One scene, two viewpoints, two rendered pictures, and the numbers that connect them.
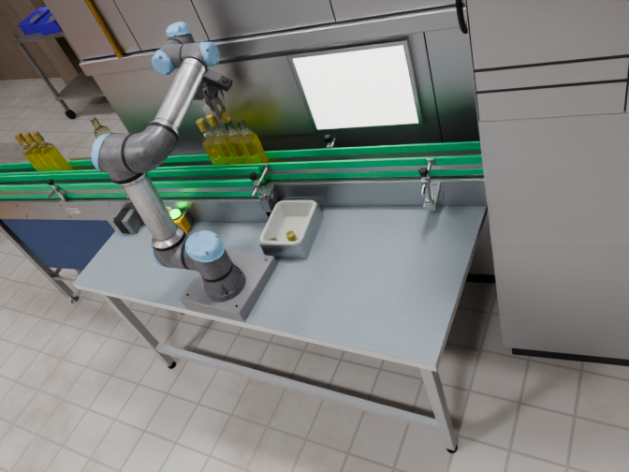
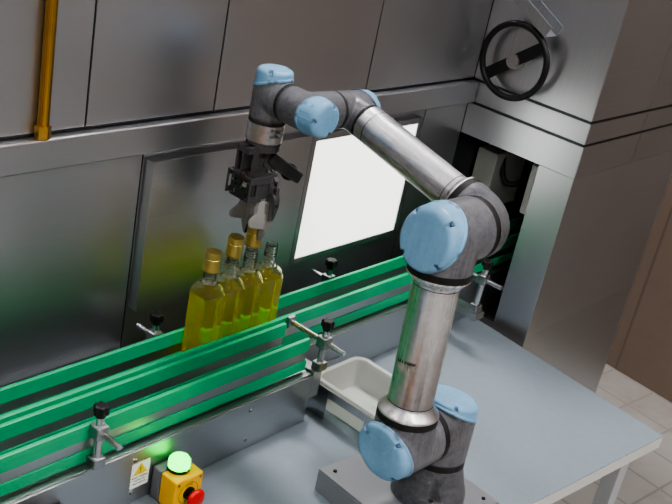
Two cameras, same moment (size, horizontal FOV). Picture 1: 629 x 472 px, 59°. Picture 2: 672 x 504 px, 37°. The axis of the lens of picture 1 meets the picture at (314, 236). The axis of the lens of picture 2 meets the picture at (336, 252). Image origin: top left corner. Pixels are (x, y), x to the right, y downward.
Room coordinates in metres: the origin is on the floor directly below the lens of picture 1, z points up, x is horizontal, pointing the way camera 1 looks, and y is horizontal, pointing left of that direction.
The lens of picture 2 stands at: (1.64, 2.07, 2.04)
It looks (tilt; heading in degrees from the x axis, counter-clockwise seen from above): 24 degrees down; 273
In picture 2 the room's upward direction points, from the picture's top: 12 degrees clockwise
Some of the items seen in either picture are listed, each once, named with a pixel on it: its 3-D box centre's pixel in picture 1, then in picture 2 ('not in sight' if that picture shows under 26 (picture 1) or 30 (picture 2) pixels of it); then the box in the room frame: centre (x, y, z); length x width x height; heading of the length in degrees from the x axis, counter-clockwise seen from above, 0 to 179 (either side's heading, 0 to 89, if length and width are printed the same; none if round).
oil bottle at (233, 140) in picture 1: (242, 154); (241, 311); (1.90, 0.13, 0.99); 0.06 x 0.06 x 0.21; 55
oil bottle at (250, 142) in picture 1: (255, 154); (261, 306); (1.87, 0.09, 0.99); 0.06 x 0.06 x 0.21; 55
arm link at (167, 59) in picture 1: (172, 57); (312, 111); (1.82, 0.20, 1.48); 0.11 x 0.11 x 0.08; 54
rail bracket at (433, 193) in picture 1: (429, 189); (470, 294); (1.37, -0.42, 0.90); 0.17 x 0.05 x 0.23; 146
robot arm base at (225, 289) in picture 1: (221, 276); (432, 471); (1.44, 0.36, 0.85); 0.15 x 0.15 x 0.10
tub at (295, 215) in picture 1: (291, 228); (368, 401); (1.59, 0.07, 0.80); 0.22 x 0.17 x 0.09; 146
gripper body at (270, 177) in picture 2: (200, 81); (255, 169); (1.92, 0.16, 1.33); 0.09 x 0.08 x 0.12; 54
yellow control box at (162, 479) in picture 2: (180, 222); (177, 484); (1.92, 0.50, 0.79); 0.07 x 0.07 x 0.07; 56
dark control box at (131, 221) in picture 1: (128, 221); not in sight; (2.07, 0.74, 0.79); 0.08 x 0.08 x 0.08; 56
